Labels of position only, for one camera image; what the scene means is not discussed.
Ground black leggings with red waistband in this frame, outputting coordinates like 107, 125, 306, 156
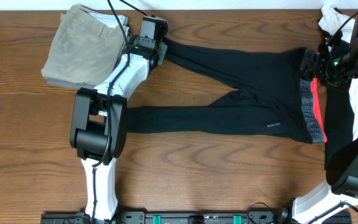
127, 40, 327, 144

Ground white crumpled cloth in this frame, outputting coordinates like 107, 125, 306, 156
318, 4, 356, 43

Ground black garment under right arm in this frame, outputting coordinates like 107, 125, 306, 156
324, 88, 354, 169

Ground folded khaki trousers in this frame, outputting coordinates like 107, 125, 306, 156
41, 5, 124, 89

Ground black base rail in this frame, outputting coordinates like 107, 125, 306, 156
40, 211, 353, 224

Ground folded grey trousers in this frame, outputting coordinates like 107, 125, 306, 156
45, 30, 135, 91

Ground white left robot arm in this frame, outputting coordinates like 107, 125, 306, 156
70, 35, 167, 223

